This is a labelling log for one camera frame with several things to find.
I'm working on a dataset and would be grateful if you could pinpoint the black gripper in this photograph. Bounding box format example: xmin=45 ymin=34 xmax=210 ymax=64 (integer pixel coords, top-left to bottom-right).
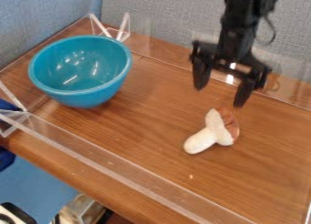
xmin=189 ymin=0 xmax=277 ymax=107

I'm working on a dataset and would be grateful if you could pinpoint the white brown toy mushroom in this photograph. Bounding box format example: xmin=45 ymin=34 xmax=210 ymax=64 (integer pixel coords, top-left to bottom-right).
xmin=182 ymin=107 xmax=238 ymax=154

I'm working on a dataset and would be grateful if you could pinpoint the blue plastic bowl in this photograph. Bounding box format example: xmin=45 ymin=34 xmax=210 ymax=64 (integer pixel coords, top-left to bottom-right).
xmin=27 ymin=35 xmax=132 ymax=108

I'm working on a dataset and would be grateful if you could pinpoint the clear acrylic barrier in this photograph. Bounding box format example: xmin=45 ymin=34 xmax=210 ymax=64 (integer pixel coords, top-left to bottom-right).
xmin=0 ymin=12 xmax=311 ymax=224

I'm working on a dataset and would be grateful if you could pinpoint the grey metal object below table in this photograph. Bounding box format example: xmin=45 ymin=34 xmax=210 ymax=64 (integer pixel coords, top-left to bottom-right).
xmin=49 ymin=194 xmax=106 ymax=224

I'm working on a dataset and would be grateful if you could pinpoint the blue cloth object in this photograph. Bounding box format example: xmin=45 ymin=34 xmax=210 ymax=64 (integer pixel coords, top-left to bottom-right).
xmin=0 ymin=98 xmax=19 ymax=171

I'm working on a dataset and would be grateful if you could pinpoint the black white object below table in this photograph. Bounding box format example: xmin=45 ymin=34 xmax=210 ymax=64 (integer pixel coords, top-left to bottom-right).
xmin=0 ymin=202 xmax=35 ymax=224

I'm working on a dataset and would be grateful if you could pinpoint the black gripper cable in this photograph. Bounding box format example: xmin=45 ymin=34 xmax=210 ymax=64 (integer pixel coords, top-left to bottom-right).
xmin=253 ymin=15 xmax=277 ymax=47

